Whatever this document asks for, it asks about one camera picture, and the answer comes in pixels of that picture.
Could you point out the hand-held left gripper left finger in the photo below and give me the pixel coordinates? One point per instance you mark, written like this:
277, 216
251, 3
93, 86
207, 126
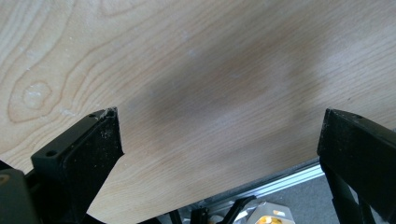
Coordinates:
84, 155

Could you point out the white and yellow box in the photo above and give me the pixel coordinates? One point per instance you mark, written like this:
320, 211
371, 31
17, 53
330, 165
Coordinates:
271, 214

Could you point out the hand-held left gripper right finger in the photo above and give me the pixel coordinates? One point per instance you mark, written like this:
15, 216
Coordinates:
358, 146

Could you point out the aluminium table edge rail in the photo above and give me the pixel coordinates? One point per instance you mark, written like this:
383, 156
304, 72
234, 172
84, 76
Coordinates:
280, 183

